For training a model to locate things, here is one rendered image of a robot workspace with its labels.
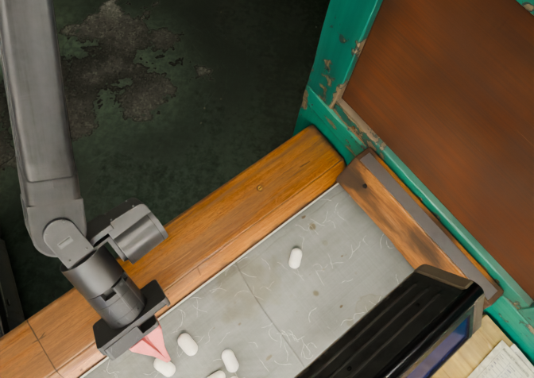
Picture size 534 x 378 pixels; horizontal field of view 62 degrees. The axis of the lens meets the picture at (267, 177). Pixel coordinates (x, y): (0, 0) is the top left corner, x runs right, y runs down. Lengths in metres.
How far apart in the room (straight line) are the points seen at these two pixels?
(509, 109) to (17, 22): 0.52
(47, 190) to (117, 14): 1.58
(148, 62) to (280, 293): 1.32
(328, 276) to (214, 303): 0.20
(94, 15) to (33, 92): 1.57
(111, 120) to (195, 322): 1.15
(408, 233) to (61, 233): 0.50
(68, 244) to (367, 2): 0.45
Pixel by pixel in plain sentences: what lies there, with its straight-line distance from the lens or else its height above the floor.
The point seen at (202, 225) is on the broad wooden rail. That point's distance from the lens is 0.76.
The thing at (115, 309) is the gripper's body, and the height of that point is 0.92.
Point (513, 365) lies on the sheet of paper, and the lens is 0.84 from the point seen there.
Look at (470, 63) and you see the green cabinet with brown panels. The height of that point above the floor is 1.11.
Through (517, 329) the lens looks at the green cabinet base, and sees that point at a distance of 0.82.
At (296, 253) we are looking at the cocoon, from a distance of 0.76.
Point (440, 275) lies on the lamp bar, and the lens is 0.47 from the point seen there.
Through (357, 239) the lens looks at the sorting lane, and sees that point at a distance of 0.81.
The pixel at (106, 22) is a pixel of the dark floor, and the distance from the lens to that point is 2.05.
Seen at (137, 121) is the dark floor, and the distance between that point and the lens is 1.75.
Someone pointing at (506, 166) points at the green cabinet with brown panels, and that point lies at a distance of 0.60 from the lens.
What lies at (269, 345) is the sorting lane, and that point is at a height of 0.74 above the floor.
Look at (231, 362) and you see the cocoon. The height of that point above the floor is 0.76.
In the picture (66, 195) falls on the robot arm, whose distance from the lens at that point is 0.54.
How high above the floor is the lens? 1.50
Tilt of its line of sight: 68 degrees down
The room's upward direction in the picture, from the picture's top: 11 degrees clockwise
